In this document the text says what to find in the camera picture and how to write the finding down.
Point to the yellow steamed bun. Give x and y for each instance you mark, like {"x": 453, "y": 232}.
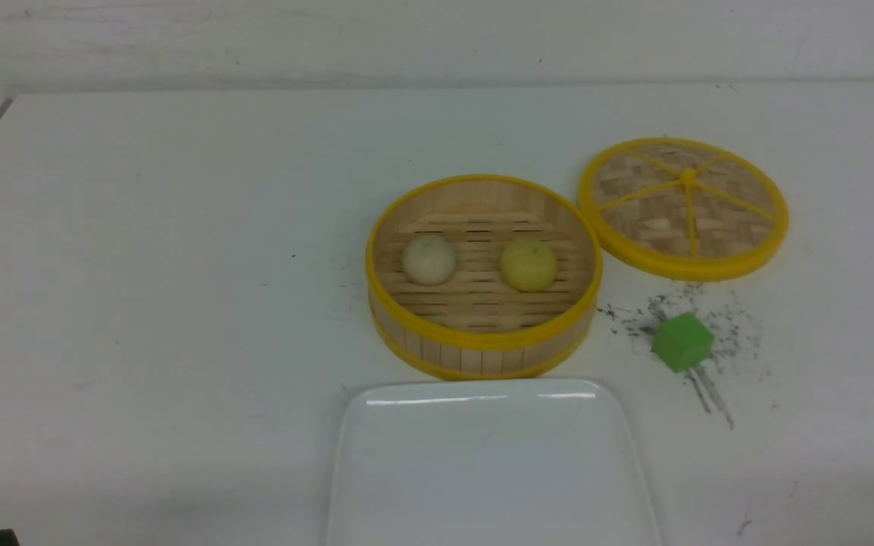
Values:
{"x": 529, "y": 265}

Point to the green cube block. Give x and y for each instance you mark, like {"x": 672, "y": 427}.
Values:
{"x": 683, "y": 342}

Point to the yellow rimmed bamboo steamer basket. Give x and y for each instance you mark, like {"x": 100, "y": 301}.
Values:
{"x": 476, "y": 326}

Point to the white steamed bun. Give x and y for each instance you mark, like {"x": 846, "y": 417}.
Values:
{"x": 429, "y": 260}

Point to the white rectangular plate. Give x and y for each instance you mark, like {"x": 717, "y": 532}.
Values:
{"x": 545, "y": 461}

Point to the yellow rimmed bamboo steamer lid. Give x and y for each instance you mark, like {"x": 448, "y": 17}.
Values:
{"x": 683, "y": 210}

